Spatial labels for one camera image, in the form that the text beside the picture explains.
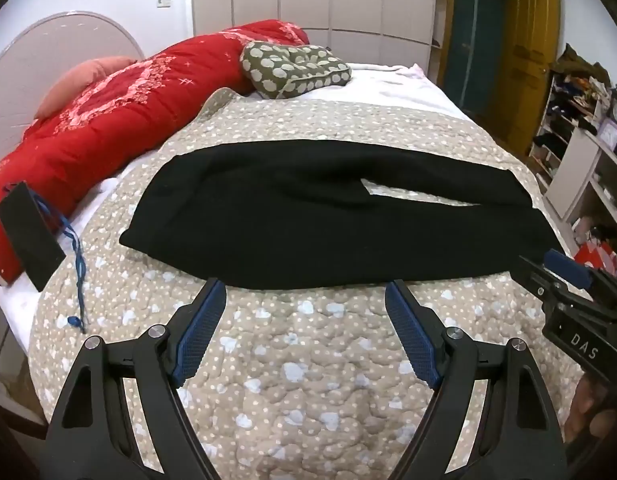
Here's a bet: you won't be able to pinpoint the yellow door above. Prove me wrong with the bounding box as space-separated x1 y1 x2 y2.
498 0 560 157

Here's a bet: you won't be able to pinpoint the black pants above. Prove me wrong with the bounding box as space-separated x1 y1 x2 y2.
119 138 560 292

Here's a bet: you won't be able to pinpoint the rounded white headboard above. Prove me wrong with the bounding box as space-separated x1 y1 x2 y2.
0 10 145 126

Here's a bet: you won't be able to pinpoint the pink pillow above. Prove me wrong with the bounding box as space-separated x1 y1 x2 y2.
34 56 139 120

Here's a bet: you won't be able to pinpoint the blue cord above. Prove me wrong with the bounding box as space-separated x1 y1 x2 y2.
31 194 89 334

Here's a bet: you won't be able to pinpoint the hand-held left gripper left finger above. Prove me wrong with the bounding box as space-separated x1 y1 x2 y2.
46 277 227 480

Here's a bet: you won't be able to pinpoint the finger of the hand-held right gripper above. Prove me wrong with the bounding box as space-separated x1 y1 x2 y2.
542 248 595 292
511 255 565 307

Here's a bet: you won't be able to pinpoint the person's right hand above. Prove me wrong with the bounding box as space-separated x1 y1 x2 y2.
563 374 617 443

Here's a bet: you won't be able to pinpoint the black phone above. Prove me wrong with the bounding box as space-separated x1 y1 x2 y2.
0 181 68 292

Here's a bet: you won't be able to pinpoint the green dotted pillow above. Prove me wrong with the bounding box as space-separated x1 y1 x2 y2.
240 40 352 101

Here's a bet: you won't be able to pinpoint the white shelf unit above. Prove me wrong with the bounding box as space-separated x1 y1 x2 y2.
528 45 617 243

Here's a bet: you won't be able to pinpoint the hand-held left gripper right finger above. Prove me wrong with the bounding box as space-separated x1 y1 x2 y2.
384 280 569 480

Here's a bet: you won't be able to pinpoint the red box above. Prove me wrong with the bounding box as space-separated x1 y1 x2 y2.
573 240 617 281

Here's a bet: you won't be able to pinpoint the teal door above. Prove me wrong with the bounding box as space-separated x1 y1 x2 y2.
438 0 514 126

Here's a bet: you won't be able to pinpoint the red patterned quilt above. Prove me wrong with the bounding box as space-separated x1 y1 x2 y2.
0 20 310 286

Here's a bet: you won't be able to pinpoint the beige dotted quilted blanket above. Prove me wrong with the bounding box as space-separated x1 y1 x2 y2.
28 87 589 480

